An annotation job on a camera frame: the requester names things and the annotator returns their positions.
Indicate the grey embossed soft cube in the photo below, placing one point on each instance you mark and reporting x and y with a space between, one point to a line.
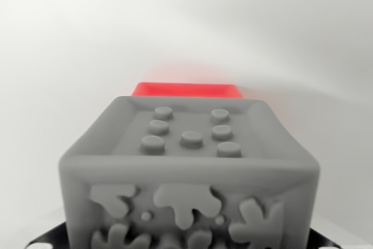
186 170

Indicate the black-padded silver gripper right finger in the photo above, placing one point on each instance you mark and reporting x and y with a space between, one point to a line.
320 240

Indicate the black-padded silver gripper left finger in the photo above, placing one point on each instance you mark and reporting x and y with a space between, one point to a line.
52 235

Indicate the red embossed soft cube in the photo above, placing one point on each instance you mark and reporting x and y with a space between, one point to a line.
186 89

